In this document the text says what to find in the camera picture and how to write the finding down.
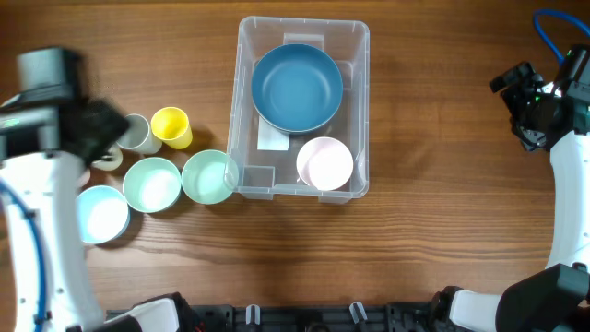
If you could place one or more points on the large mint green bowl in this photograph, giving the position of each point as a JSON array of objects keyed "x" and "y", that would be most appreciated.
[{"x": 152, "y": 185}]

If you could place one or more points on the light green cup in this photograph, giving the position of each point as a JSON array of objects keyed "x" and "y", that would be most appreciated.
[{"x": 110, "y": 160}]

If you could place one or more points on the light blue bowl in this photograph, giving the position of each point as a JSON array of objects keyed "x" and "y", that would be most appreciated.
[{"x": 102, "y": 214}]

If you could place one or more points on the small mint green bowl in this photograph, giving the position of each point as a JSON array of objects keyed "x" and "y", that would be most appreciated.
[{"x": 209, "y": 177}]

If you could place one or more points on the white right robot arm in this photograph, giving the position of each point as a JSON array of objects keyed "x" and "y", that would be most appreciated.
[{"x": 557, "y": 298}]

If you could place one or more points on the clear plastic storage container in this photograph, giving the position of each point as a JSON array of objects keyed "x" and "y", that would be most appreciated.
[{"x": 265, "y": 174}]

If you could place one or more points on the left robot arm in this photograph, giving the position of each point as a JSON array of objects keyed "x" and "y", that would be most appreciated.
[{"x": 51, "y": 275}]

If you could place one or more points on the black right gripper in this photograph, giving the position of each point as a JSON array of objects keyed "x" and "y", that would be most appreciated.
[{"x": 531, "y": 137}]

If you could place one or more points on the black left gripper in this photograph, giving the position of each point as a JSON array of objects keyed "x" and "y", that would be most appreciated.
[{"x": 108, "y": 124}]

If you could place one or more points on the white label in container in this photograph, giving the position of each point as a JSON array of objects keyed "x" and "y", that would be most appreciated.
[{"x": 271, "y": 139}]

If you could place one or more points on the grey cup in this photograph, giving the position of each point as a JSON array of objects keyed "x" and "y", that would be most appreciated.
[{"x": 139, "y": 137}]

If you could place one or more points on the pale pink bowl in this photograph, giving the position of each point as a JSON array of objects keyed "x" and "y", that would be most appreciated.
[{"x": 324, "y": 163}]

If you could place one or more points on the dark blue bowl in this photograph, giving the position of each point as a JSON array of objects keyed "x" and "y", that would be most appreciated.
[{"x": 297, "y": 88}]

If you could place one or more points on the yellow cup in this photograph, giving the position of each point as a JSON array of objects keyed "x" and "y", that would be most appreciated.
[{"x": 171, "y": 125}]

